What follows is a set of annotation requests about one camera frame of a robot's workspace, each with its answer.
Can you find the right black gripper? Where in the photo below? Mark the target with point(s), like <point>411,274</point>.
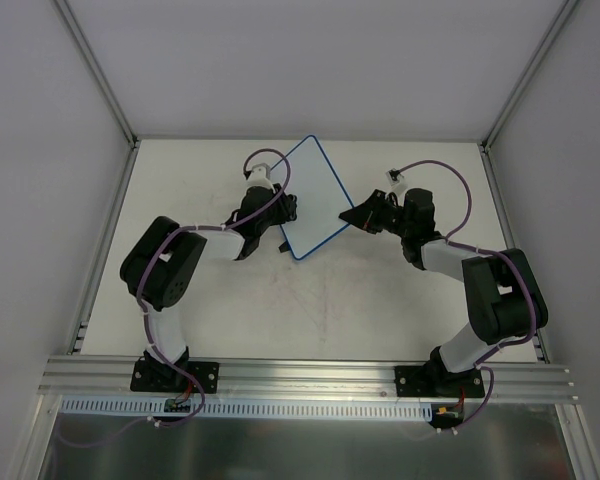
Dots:
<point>385,215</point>

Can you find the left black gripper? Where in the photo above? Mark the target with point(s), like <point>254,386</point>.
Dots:
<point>282,208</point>

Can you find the blue framed whiteboard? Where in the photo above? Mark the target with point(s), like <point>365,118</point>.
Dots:
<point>321,198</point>

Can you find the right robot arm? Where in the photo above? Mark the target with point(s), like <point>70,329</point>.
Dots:
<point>503,300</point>

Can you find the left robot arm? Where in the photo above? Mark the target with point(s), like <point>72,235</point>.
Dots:
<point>159,269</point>

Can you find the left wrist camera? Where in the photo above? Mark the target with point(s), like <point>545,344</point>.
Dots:
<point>260,177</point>

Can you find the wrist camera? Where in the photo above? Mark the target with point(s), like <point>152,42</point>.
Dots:
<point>397,182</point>
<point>260,177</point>

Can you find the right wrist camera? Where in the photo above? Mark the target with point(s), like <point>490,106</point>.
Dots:
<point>397,182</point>

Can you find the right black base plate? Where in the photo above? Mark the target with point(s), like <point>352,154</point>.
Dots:
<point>417,381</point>

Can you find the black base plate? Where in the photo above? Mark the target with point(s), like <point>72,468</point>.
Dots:
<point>151,376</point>
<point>417,381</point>

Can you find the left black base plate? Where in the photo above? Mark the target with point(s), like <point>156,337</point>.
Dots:
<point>151,376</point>

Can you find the white slotted cable duct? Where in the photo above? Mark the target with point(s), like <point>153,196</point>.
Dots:
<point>391,410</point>

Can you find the aluminium mounting rail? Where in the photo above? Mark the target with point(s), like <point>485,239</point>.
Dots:
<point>523,383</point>

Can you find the left aluminium frame post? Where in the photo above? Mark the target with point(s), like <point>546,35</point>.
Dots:
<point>79,38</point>

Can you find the aluminium frame post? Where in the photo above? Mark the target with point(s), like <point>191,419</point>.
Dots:
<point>553,32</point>
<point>79,38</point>

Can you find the right aluminium frame post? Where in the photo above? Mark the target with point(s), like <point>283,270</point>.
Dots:
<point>553,32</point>

